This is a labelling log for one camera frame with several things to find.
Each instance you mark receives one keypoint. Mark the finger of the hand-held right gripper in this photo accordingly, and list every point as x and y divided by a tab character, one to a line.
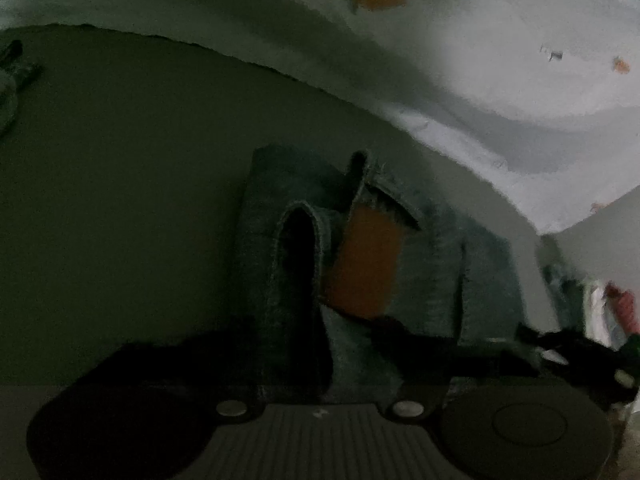
585	360

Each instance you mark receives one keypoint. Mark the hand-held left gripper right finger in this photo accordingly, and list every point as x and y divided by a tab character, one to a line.
400	345

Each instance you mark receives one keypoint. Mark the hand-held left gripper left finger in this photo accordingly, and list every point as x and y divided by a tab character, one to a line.
220	355

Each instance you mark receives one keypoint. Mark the blue jeans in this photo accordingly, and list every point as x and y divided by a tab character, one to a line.
430	270

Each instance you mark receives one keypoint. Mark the white folded garment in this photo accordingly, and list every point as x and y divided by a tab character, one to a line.
600	312

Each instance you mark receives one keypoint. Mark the red checked cloth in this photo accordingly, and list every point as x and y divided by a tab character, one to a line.
625	307

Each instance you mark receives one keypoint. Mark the carrot printed white sheet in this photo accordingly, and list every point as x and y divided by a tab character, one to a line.
450	60

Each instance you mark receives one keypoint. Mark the blue striped cloth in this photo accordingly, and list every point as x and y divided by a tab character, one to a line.
12	90

